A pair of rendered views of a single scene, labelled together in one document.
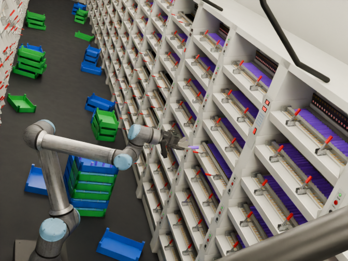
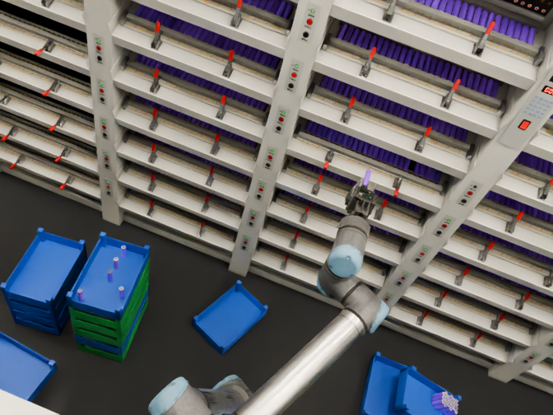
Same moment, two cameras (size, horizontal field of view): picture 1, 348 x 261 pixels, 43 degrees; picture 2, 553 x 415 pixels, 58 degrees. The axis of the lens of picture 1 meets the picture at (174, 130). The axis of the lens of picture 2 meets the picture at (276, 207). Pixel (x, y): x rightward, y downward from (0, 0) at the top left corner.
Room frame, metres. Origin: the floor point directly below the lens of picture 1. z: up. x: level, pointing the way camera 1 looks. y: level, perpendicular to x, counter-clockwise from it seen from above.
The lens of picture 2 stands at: (2.13, 1.07, 2.19)
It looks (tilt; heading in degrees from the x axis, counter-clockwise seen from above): 49 degrees down; 295
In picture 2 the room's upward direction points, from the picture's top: 19 degrees clockwise
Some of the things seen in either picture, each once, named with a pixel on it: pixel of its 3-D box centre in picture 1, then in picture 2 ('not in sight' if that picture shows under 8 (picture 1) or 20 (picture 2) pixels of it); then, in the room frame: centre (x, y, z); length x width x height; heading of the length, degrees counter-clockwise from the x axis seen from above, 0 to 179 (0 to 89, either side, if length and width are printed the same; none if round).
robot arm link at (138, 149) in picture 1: (132, 151); (337, 277); (2.29, 0.18, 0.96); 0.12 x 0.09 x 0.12; 173
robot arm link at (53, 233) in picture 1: (52, 235); not in sight; (2.16, 0.47, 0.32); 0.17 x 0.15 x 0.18; 173
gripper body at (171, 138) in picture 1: (168, 138); (360, 209); (2.37, 0.01, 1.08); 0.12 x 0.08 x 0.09; 112
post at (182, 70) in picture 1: (177, 109); (115, 72); (3.48, 0.03, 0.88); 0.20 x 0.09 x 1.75; 111
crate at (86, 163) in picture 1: (97, 161); (110, 274); (2.99, 0.47, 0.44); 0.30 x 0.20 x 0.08; 118
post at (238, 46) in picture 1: (201, 150); (279, 137); (2.83, -0.23, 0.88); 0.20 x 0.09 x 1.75; 111
